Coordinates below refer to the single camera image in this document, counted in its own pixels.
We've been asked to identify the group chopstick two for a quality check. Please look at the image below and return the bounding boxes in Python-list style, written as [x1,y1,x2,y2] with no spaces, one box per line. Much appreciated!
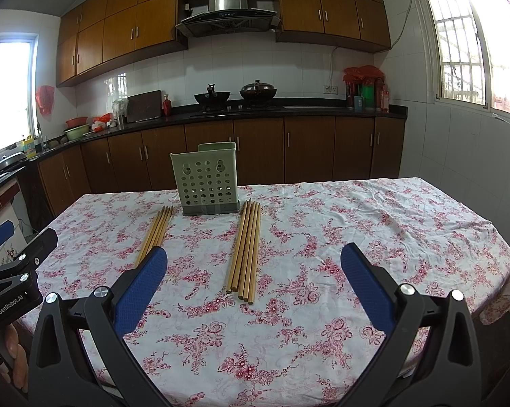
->
[137,205,170,268]
[231,200,252,291]

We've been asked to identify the group chopstick one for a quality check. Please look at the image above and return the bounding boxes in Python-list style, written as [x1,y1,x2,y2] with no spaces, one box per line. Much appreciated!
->
[225,200,249,294]
[135,207,168,267]

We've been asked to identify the group chopstick three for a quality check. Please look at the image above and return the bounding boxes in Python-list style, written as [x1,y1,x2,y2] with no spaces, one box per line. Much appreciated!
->
[140,206,173,264]
[238,202,256,299]

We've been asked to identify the group chopstick four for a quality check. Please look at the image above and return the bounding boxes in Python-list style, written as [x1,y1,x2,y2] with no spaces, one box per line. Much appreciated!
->
[155,206,174,246]
[243,202,257,302]

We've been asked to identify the group chopstick five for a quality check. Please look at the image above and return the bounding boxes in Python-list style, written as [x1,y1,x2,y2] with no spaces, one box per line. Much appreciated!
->
[247,203,260,305]

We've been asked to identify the black kitchen countertop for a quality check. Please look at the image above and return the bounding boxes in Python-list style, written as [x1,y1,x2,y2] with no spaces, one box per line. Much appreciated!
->
[0,97,408,187]

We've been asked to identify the lower wooden kitchen cabinets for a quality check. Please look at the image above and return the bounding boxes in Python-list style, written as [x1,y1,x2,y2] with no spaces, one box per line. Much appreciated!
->
[38,115,406,215]

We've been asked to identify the person's left hand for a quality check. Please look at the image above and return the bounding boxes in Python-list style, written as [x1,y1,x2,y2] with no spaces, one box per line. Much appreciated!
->
[3,324,29,393]

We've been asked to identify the grey pan lid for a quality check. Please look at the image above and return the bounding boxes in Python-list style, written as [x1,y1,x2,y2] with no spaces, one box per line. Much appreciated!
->
[0,152,26,174]

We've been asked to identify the yellow dish soap bottle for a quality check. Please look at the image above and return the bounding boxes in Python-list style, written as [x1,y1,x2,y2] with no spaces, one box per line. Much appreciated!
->
[22,135,37,159]

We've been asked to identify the pink floral tablecloth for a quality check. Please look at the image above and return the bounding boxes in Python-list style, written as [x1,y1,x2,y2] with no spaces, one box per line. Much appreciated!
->
[38,177,510,406]

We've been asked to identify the green plastic basin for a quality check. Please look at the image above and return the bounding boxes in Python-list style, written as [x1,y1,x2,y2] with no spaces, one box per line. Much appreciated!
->
[64,124,91,141]

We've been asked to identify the red plastic basin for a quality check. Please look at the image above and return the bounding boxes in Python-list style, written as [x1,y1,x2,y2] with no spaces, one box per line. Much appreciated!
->
[65,117,87,129]

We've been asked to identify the green perforated utensil holder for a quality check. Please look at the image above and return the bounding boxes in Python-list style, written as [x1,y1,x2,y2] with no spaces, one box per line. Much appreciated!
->
[170,141,240,216]

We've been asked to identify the red plastic bag hanging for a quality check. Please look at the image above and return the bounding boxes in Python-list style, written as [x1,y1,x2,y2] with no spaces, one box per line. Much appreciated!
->
[35,85,55,117]

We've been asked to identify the red white plastic bag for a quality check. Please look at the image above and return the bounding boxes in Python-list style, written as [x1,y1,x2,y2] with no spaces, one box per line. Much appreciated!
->
[91,112,113,132]

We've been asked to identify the left window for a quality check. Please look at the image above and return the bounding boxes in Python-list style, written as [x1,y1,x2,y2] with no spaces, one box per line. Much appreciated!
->
[0,38,35,152]

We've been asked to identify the dark wooden cutting board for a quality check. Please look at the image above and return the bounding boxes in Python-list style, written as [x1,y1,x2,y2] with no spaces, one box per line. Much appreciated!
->
[127,90,162,123]

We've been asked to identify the red bottle right counter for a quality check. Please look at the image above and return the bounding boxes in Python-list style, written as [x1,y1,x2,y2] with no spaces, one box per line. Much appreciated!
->
[379,84,389,113]

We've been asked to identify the green container on counter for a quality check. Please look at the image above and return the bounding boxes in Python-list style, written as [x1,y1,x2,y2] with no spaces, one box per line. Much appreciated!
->
[362,84,375,110]

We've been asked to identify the red bottle on counter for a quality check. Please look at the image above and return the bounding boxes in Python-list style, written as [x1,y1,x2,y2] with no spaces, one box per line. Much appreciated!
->
[162,95,172,117]

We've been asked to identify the black wok on stove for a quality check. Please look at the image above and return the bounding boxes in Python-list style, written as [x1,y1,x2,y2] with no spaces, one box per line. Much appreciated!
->
[194,84,231,111]

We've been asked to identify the red bag over condiments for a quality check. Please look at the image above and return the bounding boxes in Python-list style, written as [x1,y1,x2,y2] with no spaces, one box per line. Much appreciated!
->
[343,65,384,84]

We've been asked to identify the black lidded pot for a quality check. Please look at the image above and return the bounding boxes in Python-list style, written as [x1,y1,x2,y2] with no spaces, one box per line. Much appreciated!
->
[239,79,277,106]

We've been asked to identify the right barred window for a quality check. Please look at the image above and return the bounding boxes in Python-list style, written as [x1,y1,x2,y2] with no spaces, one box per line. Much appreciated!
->
[425,0,510,114]

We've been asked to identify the stainless steel range hood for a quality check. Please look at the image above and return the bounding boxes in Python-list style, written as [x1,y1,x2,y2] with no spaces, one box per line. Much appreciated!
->
[176,0,281,38]

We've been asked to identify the wall power socket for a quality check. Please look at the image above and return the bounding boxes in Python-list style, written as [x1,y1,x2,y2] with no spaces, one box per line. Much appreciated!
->
[324,85,339,95]

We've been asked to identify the upper wooden wall cabinets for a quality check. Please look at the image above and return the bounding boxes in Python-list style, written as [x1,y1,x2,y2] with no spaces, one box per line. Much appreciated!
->
[56,0,391,86]

